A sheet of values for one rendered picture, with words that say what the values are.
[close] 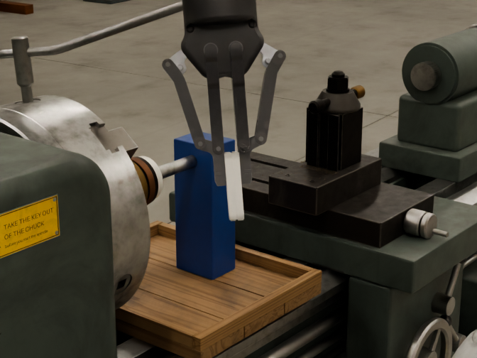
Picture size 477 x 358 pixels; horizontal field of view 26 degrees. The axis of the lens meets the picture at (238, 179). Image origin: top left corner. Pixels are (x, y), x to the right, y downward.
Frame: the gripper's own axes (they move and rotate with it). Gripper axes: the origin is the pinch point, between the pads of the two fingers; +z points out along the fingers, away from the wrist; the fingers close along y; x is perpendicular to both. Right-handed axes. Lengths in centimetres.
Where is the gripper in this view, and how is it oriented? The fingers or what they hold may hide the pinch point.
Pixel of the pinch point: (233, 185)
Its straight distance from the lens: 106.3
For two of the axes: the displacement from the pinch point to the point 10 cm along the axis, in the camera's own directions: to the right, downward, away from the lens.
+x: -0.4, -0.4, 10.0
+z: 0.8, 10.0, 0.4
